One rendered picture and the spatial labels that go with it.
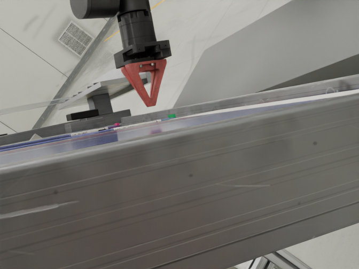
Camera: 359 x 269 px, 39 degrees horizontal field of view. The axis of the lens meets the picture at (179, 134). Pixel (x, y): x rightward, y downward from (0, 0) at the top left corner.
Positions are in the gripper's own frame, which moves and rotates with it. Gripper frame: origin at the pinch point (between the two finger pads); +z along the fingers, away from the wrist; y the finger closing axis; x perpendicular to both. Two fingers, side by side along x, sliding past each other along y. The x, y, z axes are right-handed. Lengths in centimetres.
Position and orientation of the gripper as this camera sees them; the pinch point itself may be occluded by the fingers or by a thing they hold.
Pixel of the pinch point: (150, 101)
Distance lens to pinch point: 85.3
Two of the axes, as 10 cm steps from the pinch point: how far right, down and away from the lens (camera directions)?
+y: 4.2, -0.2, -9.1
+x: 8.9, -1.9, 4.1
